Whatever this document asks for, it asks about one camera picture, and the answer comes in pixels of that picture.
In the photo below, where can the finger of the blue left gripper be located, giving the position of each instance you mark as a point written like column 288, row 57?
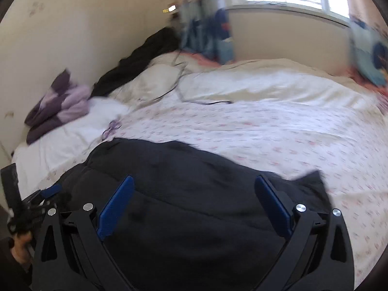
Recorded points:
column 51, row 191

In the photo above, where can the purple folded clothes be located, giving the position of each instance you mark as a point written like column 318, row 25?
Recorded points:
column 63, row 102

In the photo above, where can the white pillow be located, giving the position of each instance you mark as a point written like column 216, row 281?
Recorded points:
column 42, row 163

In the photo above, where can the cream quilted blanket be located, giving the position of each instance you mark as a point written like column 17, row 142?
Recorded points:
column 280, row 80

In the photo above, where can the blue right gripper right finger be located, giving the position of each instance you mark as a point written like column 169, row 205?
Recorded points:
column 278, row 206

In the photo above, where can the black garment by wall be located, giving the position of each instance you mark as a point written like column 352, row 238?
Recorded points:
column 164, row 41

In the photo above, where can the person's left hand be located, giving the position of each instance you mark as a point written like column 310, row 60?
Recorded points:
column 20, row 250

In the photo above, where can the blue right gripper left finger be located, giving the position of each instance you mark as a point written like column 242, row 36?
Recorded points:
column 114, row 208

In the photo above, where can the black left sleeve forearm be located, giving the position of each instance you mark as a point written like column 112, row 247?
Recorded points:
column 13, row 275

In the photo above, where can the pink bedding edge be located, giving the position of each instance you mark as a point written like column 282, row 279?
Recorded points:
column 201, row 60

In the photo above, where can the black puffer jacket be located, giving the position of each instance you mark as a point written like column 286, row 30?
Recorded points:
column 193, row 223

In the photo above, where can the blue patterned curtain left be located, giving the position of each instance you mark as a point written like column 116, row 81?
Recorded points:
column 205, row 30

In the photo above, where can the white cherry print bedsheet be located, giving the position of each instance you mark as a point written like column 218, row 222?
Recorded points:
column 348, row 146

